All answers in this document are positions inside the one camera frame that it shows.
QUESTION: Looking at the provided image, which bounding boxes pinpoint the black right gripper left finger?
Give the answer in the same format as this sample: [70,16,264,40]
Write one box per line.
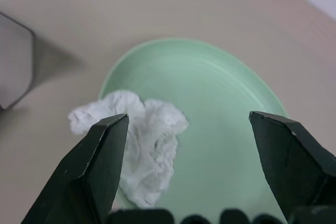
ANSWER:
[22,113,130,224]

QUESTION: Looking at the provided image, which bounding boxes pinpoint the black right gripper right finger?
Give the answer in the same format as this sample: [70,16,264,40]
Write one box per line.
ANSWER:
[249,111,336,224]

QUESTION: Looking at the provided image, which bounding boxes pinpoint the grey glasses case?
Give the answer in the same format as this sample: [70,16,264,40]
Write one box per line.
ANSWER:
[0,11,35,111]

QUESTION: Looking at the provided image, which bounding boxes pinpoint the crumpled white tissue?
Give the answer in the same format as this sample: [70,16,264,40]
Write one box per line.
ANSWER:
[67,90,190,208]

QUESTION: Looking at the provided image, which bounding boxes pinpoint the mint green plate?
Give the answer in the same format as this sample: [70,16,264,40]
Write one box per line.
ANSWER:
[98,37,291,224]

